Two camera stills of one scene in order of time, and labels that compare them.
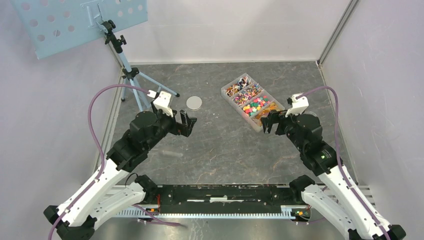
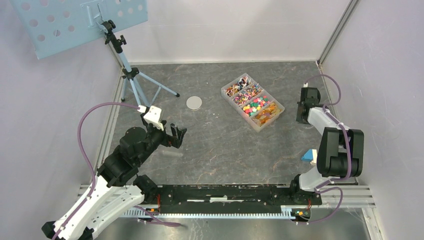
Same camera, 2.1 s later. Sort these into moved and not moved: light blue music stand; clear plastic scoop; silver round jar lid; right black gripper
Moved: right black gripper
Not moved: clear plastic scoop; silver round jar lid; light blue music stand
